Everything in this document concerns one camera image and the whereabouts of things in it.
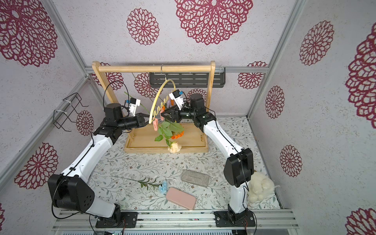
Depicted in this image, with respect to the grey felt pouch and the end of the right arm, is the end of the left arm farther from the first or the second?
the grey felt pouch

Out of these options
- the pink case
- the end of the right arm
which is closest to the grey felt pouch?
the pink case

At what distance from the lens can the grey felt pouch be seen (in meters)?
0.85

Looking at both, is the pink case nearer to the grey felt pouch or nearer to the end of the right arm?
the grey felt pouch

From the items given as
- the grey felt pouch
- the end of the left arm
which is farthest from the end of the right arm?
the grey felt pouch

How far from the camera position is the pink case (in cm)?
79

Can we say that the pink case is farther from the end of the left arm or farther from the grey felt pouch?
the end of the left arm

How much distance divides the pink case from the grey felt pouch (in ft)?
0.23
